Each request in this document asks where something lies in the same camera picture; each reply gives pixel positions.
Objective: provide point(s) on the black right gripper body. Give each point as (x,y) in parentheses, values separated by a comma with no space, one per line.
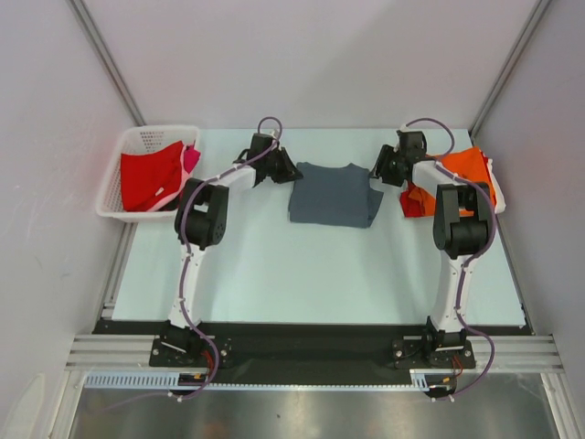
(388,164)

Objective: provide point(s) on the grey blue t shirt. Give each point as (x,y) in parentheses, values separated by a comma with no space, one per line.
(334,196)

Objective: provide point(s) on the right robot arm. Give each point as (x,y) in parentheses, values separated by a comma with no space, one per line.
(463,230)

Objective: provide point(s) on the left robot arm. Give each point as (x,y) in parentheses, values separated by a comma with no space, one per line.
(201,222)

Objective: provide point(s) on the orange folded t shirt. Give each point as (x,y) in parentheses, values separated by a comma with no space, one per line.
(468,164)

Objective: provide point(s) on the pink shirt in basket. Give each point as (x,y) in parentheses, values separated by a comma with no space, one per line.
(190,158)

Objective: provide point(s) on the white folded t shirt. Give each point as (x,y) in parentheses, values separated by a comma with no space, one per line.
(500,203)

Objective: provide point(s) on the red shirt in basket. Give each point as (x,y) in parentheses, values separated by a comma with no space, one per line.
(148,179)

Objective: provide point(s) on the white plastic basket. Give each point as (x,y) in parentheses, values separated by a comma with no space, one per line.
(138,141)

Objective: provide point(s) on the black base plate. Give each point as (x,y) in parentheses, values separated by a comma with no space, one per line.
(242,349)

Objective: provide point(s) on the right aluminium corner post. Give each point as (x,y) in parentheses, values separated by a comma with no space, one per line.
(536,16)

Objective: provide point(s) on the aluminium corner post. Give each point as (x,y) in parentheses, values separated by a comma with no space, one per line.
(100,48)
(536,16)

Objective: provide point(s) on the white cable duct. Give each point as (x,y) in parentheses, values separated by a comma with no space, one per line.
(186,381)

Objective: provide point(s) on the left aluminium corner post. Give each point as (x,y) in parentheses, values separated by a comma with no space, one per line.
(100,48)

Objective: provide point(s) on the aluminium frame rail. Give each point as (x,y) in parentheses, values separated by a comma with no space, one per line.
(110,352)

